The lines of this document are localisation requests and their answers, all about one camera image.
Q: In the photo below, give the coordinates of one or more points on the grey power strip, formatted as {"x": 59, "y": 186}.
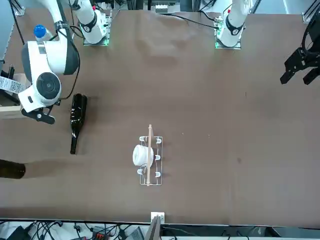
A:
{"x": 161, "y": 8}

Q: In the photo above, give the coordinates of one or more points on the white label roll strip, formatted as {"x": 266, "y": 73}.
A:
{"x": 12, "y": 86}

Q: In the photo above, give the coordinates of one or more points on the large black power adapter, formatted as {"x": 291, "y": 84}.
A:
{"x": 17, "y": 233}

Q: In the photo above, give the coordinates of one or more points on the black glass wine bottle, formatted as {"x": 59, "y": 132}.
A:
{"x": 78, "y": 112}

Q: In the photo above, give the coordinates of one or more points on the black ribbed power adapter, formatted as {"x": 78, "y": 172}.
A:
{"x": 136, "y": 233}

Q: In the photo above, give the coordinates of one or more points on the aluminium camera post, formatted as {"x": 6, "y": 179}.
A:
{"x": 157, "y": 216}

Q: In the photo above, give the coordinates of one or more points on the aluminium frame corner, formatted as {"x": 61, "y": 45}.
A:
{"x": 308, "y": 15}
{"x": 20, "y": 11}

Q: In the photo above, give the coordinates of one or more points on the black label dispenser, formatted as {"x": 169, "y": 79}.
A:
{"x": 7, "y": 98}

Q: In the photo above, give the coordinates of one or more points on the white cup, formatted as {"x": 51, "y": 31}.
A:
{"x": 140, "y": 155}

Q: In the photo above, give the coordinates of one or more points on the clear plastic bottle blue cap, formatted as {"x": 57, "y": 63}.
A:
{"x": 40, "y": 31}

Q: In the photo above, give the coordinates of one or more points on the red black device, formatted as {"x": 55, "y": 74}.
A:
{"x": 100, "y": 233}

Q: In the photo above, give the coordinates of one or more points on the brown glass wine bottle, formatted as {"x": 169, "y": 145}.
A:
{"x": 11, "y": 169}

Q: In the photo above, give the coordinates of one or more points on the light wooden box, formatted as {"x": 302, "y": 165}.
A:
{"x": 10, "y": 112}

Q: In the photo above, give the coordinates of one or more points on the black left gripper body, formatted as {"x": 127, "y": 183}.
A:
{"x": 313, "y": 57}

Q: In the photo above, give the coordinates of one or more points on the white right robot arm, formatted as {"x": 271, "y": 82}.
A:
{"x": 50, "y": 57}

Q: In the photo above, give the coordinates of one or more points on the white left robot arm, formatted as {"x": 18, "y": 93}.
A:
{"x": 232, "y": 22}

